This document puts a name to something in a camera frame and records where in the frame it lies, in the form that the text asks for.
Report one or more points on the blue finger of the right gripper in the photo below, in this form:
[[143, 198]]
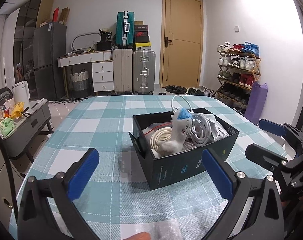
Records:
[[272, 127], [264, 157]]

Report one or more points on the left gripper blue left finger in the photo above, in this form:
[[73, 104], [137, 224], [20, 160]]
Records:
[[36, 219]]

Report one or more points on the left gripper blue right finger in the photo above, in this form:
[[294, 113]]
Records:
[[254, 209]]

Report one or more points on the white printed sachet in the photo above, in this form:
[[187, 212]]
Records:
[[217, 130]]

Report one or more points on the black cardboard box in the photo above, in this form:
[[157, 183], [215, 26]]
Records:
[[164, 171]]

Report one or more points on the white blue plush toy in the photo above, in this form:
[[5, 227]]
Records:
[[181, 126]]

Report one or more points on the person's left hand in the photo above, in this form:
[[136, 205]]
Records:
[[140, 236]]

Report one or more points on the purple bag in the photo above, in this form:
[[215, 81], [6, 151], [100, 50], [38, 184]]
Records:
[[256, 102]]

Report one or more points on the teal plaid tablecloth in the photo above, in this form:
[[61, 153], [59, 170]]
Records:
[[117, 201]]

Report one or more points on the wooden shoe rack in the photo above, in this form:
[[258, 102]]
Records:
[[238, 70]]

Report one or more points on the grey side cart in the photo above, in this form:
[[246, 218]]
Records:
[[34, 121]]

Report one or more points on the yellow snack bags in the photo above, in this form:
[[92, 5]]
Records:
[[11, 112]]

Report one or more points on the black floor basket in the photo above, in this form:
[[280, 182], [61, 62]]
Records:
[[176, 89]]

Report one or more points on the striped laundry basket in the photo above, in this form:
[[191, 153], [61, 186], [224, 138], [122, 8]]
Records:
[[80, 84]]

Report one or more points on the wooden door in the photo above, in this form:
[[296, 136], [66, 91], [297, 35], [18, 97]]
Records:
[[181, 43]]

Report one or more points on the silver suitcase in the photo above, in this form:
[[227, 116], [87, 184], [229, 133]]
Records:
[[143, 71]]

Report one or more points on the white drawer desk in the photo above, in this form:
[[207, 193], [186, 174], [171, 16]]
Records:
[[102, 69]]

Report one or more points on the stack of shoe boxes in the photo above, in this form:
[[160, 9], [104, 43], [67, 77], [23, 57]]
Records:
[[141, 36]]

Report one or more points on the beige suitcase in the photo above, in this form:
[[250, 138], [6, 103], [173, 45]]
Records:
[[123, 71]]

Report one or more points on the grey refrigerator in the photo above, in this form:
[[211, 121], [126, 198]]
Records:
[[49, 44]]

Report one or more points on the teal suitcase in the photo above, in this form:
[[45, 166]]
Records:
[[125, 29]]

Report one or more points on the oval white mirror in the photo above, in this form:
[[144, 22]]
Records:
[[85, 41]]

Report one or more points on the black bag on desk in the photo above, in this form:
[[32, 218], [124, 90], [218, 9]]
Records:
[[106, 40]]

